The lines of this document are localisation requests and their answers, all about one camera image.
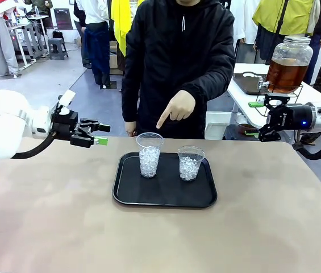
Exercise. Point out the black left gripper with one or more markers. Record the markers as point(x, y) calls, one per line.
point(63, 126)

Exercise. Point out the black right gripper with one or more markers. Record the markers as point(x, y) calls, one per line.
point(293, 116)

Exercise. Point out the tall clear plastic cup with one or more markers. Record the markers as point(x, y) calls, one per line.
point(149, 159)

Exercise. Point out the short clear plastic cup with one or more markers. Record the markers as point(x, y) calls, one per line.
point(190, 167)

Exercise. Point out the person's left forearm black sleeve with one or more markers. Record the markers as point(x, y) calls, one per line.
point(214, 79)

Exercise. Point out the person's right forearm black sleeve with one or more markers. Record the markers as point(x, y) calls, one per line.
point(129, 105)

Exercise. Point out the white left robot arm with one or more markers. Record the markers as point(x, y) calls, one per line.
point(4, 122)

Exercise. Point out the person's right hand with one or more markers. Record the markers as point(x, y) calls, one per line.
point(131, 128)

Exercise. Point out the person's left hand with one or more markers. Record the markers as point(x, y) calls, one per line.
point(180, 105)

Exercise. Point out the metal drip basin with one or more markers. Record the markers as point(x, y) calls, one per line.
point(245, 125)

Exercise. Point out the brown serving tray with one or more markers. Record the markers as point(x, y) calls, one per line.
point(248, 85)

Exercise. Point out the white side table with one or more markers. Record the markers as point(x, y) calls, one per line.
point(313, 94)

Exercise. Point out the glass tea dispenser jar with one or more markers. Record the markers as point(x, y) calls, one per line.
point(289, 65)

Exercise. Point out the white floor box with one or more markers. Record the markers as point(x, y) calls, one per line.
point(217, 125)

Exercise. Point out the cardboard box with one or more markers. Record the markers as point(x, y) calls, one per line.
point(115, 59)

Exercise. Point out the mannequin with navy garment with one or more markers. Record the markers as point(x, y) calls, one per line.
point(97, 48)

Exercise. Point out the grey plastic stool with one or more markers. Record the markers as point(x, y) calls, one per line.
point(58, 48)

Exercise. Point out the black plastic serving tray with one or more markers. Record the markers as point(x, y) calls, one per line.
point(166, 193)

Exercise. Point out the person in yellow-green jacket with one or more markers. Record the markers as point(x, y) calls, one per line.
point(285, 17)

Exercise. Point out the black bag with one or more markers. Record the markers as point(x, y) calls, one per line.
point(58, 34)

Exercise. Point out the yellow hanging garment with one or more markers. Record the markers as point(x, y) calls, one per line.
point(120, 25)

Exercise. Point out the person in black jacket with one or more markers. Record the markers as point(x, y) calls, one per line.
point(177, 48)

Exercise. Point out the black board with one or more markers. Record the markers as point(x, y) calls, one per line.
point(63, 18)

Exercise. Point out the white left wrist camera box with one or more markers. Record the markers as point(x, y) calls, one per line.
point(65, 103)

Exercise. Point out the white frame desk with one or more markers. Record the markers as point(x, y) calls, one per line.
point(26, 34)

